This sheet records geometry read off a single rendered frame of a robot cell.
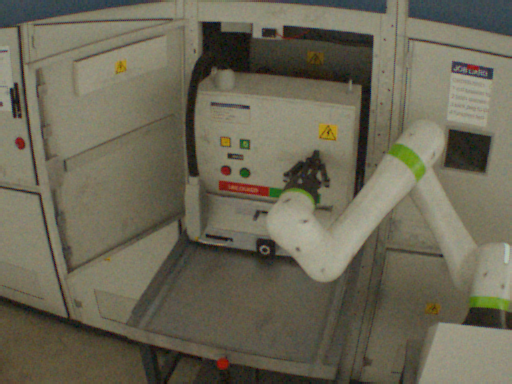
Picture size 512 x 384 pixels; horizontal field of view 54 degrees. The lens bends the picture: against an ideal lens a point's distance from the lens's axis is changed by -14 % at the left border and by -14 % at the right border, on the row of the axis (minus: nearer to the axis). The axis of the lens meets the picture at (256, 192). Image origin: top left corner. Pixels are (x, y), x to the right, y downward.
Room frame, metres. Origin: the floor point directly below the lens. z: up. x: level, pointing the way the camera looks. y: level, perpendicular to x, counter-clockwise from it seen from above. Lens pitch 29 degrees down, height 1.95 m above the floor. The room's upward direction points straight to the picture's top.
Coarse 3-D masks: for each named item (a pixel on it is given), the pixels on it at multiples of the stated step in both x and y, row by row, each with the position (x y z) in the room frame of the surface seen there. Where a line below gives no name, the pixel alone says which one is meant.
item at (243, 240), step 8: (208, 232) 1.58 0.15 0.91; (216, 232) 1.58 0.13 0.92; (224, 232) 1.57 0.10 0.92; (232, 232) 1.56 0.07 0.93; (240, 232) 1.56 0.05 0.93; (192, 240) 1.60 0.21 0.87; (208, 240) 1.58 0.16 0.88; (216, 240) 1.58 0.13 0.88; (224, 240) 1.57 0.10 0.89; (232, 240) 1.56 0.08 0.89; (240, 240) 1.55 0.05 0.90; (248, 240) 1.55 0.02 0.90; (256, 240) 1.54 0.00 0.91; (248, 248) 1.55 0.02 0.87; (280, 248) 1.52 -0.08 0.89
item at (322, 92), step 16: (208, 80) 1.71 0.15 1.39; (240, 80) 1.71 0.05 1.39; (256, 80) 1.71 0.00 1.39; (272, 80) 1.71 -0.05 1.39; (288, 80) 1.71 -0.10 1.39; (304, 80) 1.72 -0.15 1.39; (320, 80) 1.72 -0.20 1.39; (256, 96) 1.56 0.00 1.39; (272, 96) 1.55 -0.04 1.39; (288, 96) 1.56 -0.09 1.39; (304, 96) 1.56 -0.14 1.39; (320, 96) 1.57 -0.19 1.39; (336, 96) 1.57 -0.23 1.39; (352, 96) 1.58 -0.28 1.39; (352, 144) 1.48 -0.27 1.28; (352, 160) 1.49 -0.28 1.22; (352, 176) 1.56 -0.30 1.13; (352, 192) 1.63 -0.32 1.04
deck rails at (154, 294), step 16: (176, 256) 1.50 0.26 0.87; (160, 272) 1.37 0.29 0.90; (176, 272) 1.44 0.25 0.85; (160, 288) 1.35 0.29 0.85; (336, 288) 1.36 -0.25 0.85; (144, 304) 1.24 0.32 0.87; (336, 304) 1.28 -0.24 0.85; (144, 320) 1.19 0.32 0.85; (336, 320) 1.15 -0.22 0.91; (320, 352) 1.07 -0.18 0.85
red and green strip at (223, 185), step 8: (224, 184) 1.58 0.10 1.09; (232, 184) 1.57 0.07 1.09; (240, 184) 1.57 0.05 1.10; (248, 184) 1.56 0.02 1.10; (240, 192) 1.57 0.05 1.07; (248, 192) 1.56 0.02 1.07; (256, 192) 1.55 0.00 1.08; (264, 192) 1.55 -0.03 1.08; (272, 192) 1.54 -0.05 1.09; (280, 192) 1.53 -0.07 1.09
